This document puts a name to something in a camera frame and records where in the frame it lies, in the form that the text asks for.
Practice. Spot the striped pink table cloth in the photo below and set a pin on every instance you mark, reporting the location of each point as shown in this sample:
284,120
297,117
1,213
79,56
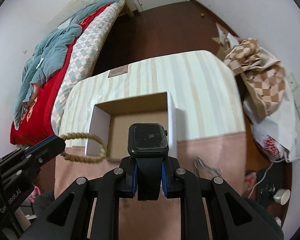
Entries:
193,95

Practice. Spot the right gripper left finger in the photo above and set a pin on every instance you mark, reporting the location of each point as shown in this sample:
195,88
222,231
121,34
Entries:
129,182

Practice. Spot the white paper cup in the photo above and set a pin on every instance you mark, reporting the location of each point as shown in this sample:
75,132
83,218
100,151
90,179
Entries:
282,196

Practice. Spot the white plastic bag red print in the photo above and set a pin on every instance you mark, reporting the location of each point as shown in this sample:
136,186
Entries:
268,145

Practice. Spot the checkered beige cloth pile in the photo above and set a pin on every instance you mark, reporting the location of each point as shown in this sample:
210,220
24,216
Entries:
262,74

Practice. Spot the white cardboard jewelry box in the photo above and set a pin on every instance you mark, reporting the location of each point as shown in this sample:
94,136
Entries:
147,119

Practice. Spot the blue-grey quilt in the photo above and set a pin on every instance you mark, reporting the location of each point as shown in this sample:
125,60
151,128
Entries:
74,45

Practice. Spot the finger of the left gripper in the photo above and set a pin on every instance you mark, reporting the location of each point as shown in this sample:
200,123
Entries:
45,150

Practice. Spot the black smart watch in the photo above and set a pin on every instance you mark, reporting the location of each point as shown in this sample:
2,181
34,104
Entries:
148,152

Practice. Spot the bed with red blanket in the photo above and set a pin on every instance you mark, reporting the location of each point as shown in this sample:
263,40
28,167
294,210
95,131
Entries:
36,125

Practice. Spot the pink slipper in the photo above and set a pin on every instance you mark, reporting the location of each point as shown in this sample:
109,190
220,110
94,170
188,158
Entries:
36,192

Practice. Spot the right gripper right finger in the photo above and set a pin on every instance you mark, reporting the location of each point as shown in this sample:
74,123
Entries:
170,183

